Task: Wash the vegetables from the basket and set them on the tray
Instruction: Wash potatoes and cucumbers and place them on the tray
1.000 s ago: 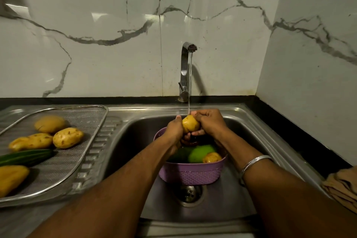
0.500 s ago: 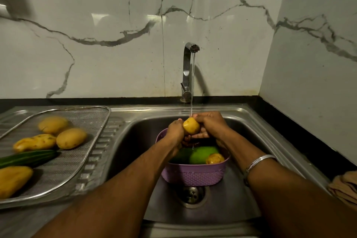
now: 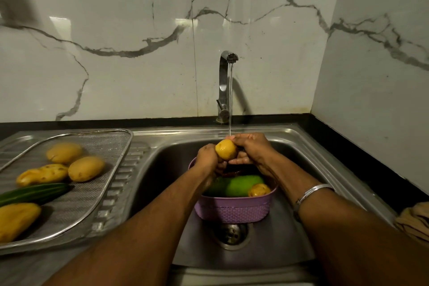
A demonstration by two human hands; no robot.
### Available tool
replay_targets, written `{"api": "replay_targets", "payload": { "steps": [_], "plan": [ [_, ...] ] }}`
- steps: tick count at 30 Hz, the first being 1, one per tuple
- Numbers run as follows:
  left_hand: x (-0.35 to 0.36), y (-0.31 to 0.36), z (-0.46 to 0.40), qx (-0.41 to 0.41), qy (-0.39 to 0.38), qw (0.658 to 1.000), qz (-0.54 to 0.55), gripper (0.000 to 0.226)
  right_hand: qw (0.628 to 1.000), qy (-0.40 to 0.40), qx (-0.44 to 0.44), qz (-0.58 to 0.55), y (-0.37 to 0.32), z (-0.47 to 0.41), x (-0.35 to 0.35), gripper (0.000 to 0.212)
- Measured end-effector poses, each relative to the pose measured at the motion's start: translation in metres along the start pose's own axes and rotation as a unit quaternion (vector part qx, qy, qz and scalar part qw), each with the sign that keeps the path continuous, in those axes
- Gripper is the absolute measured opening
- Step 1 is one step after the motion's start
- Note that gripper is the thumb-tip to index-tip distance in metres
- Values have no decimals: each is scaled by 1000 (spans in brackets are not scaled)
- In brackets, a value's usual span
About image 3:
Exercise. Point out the person's left hand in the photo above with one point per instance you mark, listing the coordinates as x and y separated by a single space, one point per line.
205 160

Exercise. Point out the person's right hand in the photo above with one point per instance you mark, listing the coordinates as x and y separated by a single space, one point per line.
257 151

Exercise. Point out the person's right fingers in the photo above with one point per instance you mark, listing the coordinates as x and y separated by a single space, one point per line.
242 161

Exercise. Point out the person's left fingers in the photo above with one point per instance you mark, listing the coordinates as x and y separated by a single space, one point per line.
220 166

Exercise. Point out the small round yellow mango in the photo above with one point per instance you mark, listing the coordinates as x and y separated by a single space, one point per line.
226 149

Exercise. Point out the person's left forearm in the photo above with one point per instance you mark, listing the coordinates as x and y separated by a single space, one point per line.
147 228

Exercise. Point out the person's right forearm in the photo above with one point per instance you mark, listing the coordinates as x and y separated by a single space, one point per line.
352 242

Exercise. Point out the dark green fruit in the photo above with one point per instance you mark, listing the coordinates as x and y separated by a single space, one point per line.
216 188

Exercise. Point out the light green fruit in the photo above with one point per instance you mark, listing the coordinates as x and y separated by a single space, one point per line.
244 184

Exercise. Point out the small spotted yellow mango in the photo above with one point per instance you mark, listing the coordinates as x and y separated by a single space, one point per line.
258 190

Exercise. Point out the purple plastic basket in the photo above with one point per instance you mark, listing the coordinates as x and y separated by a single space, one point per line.
234 210

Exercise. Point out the stainless steel sink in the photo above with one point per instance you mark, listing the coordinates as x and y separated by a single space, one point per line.
295 175

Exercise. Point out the metal sink drain strainer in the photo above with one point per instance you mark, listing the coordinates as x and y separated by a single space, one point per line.
231 234

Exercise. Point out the chrome kitchen faucet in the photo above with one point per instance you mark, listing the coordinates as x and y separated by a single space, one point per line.
224 88

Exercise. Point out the steel mesh drying tray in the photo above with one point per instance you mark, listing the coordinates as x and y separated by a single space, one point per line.
100 161

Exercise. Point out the long spotted yellow mango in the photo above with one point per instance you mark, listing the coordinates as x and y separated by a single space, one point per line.
42 174

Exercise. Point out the beige cloth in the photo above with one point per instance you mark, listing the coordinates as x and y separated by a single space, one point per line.
414 222

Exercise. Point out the dark green cucumber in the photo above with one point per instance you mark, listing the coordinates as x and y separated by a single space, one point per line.
33 193

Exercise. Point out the large yellow mango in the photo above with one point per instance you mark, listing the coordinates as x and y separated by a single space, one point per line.
16 220

